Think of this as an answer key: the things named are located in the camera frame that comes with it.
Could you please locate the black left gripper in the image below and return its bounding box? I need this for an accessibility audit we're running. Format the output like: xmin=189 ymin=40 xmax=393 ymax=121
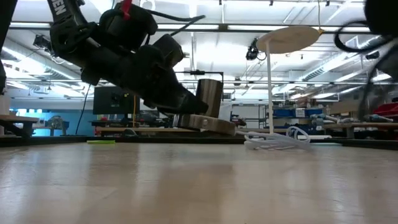
xmin=80 ymin=33 xmax=210 ymax=115

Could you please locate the brass lamp socket base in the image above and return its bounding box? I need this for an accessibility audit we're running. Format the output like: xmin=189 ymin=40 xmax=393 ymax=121
xmin=172 ymin=78 xmax=237 ymax=136

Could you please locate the black red benchtop device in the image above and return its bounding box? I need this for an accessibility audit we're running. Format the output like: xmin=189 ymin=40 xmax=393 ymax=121
xmin=230 ymin=113 xmax=247 ymax=128

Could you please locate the black computer monitor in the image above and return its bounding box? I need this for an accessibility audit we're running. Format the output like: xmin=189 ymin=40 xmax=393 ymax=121
xmin=92 ymin=85 xmax=141 ymax=116

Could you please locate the green sticky note pad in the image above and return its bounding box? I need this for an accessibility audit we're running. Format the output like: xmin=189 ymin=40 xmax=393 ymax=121
xmin=86 ymin=139 xmax=116 ymax=145

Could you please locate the blue storage bin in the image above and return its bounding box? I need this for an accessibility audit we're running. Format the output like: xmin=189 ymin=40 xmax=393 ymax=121
xmin=305 ymin=108 xmax=324 ymax=118
xmin=272 ymin=108 xmax=295 ymax=118

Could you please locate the white round-top stand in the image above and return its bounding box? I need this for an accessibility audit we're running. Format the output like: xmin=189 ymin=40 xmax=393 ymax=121
xmin=256 ymin=25 xmax=333 ymax=140

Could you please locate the grey machine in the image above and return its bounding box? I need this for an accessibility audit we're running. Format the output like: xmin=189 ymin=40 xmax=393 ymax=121
xmin=46 ymin=114 xmax=70 ymax=136

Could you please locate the grey blue cylindrical part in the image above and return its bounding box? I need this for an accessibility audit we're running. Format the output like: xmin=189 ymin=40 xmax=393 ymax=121
xmin=362 ymin=113 xmax=394 ymax=123
xmin=310 ymin=113 xmax=361 ymax=124

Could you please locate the black ceiling device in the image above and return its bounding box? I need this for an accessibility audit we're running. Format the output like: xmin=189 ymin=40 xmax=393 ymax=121
xmin=364 ymin=50 xmax=381 ymax=61
xmin=32 ymin=34 xmax=53 ymax=54

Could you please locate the wooden workbench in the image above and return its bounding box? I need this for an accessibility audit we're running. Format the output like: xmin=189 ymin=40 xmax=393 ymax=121
xmin=322 ymin=121 xmax=398 ymax=139
xmin=0 ymin=114 xmax=40 ymax=138

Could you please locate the white ceiling air vent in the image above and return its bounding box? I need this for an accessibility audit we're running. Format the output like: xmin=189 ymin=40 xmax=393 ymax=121
xmin=345 ymin=35 xmax=361 ymax=54

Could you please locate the white container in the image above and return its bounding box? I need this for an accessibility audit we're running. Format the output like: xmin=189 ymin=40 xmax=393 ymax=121
xmin=0 ymin=95 xmax=12 ymax=116

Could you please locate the red storage bin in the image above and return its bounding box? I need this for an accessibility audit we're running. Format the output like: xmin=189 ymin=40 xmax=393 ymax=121
xmin=371 ymin=101 xmax=398 ymax=118

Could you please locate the black tubular gantry frame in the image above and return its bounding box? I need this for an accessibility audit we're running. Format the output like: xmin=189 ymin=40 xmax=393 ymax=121
xmin=175 ymin=70 xmax=224 ymax=101

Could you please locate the black ceiling camera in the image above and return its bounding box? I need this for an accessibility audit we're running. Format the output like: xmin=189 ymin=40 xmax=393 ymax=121
xmin=245 ymin=37 xmax=267 ymax=62

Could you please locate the black camera cable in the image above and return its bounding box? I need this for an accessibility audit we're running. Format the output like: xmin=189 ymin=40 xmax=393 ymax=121
xmin=145 ymin=8 xmax=206 ymax=37

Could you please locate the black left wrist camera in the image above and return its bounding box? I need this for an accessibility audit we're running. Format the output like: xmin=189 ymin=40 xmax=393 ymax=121
xmin=98 ymin=2 xmax=159 ymax=52

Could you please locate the white power cord with switch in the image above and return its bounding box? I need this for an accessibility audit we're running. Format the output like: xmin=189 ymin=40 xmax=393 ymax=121
xmin=236 ymin=126 xmax=313 ymax=152

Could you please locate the black hanging cable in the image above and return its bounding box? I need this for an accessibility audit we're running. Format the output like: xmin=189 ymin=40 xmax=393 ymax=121
xmin=75 ymin=83 xmax=92 ymax=136

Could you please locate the red cable tie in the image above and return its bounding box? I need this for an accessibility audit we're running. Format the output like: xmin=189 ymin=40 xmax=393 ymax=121
xmin=121 ymin=0 xmax=133 ymax=21

